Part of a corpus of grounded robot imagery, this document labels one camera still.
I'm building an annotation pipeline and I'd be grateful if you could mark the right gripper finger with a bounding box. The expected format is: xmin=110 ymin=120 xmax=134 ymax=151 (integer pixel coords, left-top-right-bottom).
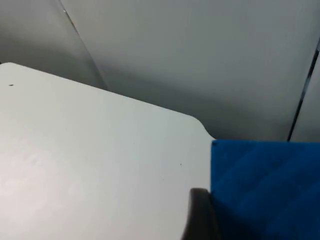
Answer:
xmin=181 ymin=187 xmax=221 ymax=240

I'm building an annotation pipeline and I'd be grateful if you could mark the blue cube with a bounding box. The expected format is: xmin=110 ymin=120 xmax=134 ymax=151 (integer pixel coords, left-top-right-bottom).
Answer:
xmin=210 ymin=139 xmax=320 ymax=240

